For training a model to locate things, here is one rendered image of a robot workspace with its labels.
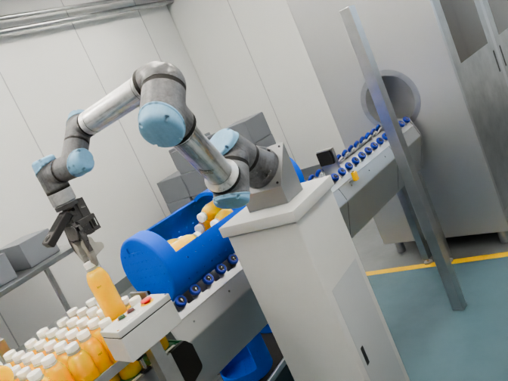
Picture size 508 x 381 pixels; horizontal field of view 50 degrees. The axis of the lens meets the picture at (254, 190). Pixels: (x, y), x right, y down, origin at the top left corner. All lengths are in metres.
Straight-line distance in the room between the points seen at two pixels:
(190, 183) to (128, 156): 1.04
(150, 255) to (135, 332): 0.42
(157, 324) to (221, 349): 0.53
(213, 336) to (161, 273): 0.31
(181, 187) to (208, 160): 4.43
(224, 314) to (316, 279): 0.43
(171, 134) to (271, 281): 0.75
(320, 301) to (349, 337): 0.17
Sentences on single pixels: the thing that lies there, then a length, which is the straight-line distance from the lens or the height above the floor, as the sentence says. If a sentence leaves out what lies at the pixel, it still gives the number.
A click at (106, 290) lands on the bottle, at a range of 1.76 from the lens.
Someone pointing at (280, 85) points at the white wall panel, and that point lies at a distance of 7.26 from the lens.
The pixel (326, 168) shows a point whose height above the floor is 0.98.
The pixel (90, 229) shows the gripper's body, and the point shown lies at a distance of 1.75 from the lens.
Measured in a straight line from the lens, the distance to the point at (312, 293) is 1.86.
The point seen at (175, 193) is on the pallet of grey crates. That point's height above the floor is 0.76.
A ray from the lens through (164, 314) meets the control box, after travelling 1.65.
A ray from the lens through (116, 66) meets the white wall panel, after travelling 6.91.
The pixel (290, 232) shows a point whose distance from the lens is 1.77.
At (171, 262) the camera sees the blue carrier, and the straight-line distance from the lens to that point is 1.92.
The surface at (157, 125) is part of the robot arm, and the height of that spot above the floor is 1.57.
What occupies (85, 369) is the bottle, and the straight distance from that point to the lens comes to 1.70.
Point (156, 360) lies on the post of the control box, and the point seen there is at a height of 0.94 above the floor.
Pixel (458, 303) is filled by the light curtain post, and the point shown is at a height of 0.05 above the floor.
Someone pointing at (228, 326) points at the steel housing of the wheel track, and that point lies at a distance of 2.11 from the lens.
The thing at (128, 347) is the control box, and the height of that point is 1.05.
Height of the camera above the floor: 1.58
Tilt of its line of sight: 11 degrees down
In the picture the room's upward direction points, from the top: 24 degrees counter-clockwise
